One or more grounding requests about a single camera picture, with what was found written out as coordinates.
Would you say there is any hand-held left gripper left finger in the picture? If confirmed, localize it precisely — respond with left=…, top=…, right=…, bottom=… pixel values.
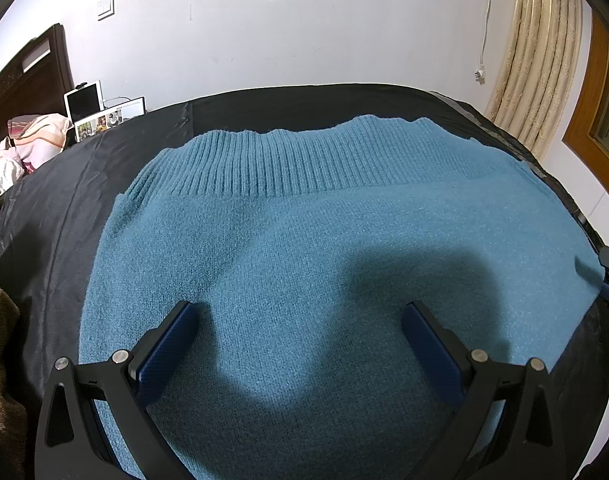
left=33, top=300, right=200, bottom=480

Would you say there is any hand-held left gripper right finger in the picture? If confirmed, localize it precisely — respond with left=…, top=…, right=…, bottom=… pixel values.
left=402, top=301, right=568, bottom=480

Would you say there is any blue knit sweater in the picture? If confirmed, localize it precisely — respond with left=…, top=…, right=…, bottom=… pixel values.
left=79, top=115, right=608, bottom=480

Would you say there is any brown cloth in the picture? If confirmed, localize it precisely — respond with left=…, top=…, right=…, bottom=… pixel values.
left=0, top=272, right=35, bottom=480

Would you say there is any black bed sheet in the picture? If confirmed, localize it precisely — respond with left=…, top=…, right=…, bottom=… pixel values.
left=0, top=82, right=609, bottom=480

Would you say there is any beige curtain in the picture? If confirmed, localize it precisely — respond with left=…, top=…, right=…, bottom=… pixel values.
left=485, top=0, right=584, bottom=161

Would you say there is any white pink cloth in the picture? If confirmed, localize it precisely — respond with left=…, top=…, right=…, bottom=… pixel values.
left=0, top=137, right=26, bottom=196

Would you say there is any pink striped blanket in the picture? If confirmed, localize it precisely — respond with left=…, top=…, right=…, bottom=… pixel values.
left=7, top=114, right=74, bottom=153

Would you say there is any white tablet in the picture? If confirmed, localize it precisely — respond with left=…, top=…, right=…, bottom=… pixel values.
left=64, top=80, right=105, bottom=123

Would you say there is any dark wooden headboard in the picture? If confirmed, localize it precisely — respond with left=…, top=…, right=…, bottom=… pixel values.
left=0, top=22, right=75, bottom=161

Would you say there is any wooden window frame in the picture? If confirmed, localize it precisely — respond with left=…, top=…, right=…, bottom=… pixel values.
left=562, top=12, right=609, bottom=178

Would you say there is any photo collage frame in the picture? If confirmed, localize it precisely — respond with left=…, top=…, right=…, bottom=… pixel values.
left=74, top=96, right=148, bottom=140

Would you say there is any white power cable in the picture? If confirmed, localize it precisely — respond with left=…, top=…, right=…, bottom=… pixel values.
left=479, top=0, right=500, bottom=68

